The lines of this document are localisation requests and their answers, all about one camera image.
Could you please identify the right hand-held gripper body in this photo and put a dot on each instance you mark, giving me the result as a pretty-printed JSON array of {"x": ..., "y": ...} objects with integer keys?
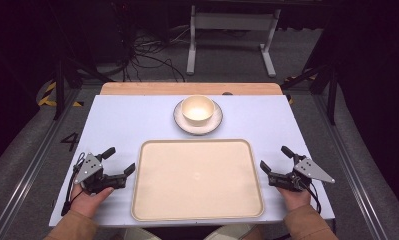
[{"x": 312, "y": 170}]

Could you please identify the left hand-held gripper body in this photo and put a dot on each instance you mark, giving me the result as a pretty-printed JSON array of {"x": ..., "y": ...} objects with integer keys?
[{"x": 93, "y": 173}]

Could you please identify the person's left hand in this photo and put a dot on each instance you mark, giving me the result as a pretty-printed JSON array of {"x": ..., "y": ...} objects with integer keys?
[{"x": 87, "y": 201}]

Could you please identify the person's right hand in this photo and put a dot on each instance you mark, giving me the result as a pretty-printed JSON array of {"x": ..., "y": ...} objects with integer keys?
[{"x": 295, "y": 200}]

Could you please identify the white table mat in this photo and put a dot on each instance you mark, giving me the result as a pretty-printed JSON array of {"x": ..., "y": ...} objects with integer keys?
[{"x": 120, "y": 123}]

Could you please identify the beige rectangular tray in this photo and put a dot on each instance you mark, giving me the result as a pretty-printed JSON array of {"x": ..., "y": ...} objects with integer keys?
[{"x": 197, "y": 181}]

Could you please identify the white plate with dark rim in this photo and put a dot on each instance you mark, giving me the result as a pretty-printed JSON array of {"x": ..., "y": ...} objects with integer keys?
[{"x": 183, "y": 124}]

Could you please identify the yellow black floor tape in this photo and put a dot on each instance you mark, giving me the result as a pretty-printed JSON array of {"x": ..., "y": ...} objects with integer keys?
[
  {"x": 47, "y": 96},
  {"x": 302, "y": 78}
]

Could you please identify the wooden table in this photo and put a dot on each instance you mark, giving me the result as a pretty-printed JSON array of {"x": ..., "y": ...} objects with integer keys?
[{"x": 153, "y": 88}]

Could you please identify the black tripod stand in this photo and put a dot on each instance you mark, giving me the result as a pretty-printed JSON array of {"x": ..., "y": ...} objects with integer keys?
[
  {"x": 330, "y": 80},
  {"x": 65, "y": 76}
]

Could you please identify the cream bowl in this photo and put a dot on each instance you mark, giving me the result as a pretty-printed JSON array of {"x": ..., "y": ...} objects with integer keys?
[{"x": 197, "y": 111}]

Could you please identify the grey metal stand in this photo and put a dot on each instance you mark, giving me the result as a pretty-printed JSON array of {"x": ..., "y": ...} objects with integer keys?
[{"x": 233, "y": 21}]

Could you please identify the aluminium floor rail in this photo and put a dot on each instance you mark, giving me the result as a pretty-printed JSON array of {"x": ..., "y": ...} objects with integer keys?
[
  {"x": 350, "y": 170},
  {"x": 30, "y": 170}
]

